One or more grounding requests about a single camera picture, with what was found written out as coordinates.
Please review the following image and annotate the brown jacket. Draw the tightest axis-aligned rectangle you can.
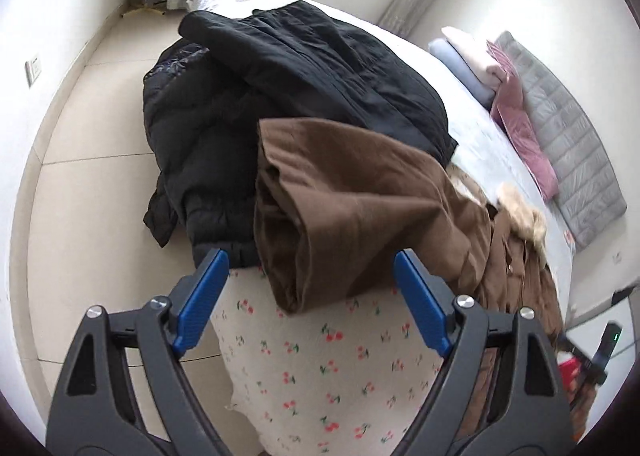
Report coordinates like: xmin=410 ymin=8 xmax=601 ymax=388
xmin=252 ymin=117 xmax=599 ymax=442

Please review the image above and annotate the white grey wardrobe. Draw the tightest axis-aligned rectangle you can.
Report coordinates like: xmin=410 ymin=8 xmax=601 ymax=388
xmin=566 ymin=285 xmax=639 ymax=434

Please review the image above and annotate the red plastic stool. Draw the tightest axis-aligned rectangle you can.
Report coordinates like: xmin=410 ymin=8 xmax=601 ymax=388
xmin=558 ymin=352 xmax=580 ymax=396

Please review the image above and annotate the orange white label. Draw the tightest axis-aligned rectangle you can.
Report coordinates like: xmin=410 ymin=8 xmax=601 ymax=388
xmin=564 ymin=231 xmax=575 ymax=247

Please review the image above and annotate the grey quilted headboard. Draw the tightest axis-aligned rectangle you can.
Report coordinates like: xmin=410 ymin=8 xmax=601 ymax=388
xmin=496 ymin=31 xmax=627 ymax=251

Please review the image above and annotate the cherry print blanket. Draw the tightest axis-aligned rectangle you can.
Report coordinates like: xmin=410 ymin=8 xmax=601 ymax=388
xmin=212 ymin=268 xmax=442 ymax=455

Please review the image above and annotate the light blue bed sheet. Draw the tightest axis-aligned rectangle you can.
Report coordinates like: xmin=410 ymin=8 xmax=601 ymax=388
xmin=188 ymin=0 xmax=574 ymax=309

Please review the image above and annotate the pink pillow lying flat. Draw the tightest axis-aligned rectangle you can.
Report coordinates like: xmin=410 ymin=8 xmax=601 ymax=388
xmin=490 ymin=76 xmax=559 ymax=202

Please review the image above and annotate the black puffer jacket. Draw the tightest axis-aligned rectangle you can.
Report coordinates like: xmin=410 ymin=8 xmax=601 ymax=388
xmin=143 ymin=39 xmax=277 ymax=268

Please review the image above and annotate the pink pillow upright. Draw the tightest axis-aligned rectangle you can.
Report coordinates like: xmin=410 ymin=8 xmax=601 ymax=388
xmin=485 ymin=41 xmax=520 ymax=91

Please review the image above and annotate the folded cream blanket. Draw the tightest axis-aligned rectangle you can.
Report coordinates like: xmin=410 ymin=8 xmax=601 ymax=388
xmin=442 ymin=26 xmax=506 ymax=90

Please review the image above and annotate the folded light blue blanket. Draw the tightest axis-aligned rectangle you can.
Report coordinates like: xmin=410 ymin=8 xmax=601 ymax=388
xmin=427 ymin=38 xmax=496 ymax=110

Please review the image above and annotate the black coat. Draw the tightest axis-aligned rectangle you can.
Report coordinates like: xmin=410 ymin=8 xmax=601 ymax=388
xmin=179 ymin=1 xmax=458 ymax=166

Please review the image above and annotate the white wall switch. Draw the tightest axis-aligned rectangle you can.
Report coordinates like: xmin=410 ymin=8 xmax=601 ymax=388
xmin=25 ymin=58 xmax=40 ymax=86

